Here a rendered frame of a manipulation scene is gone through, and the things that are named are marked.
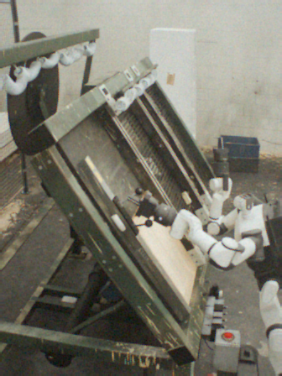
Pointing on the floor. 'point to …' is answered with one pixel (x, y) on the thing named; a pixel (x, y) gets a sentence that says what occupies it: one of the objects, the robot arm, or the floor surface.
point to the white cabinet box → (177, 69)
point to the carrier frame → (57, 342)
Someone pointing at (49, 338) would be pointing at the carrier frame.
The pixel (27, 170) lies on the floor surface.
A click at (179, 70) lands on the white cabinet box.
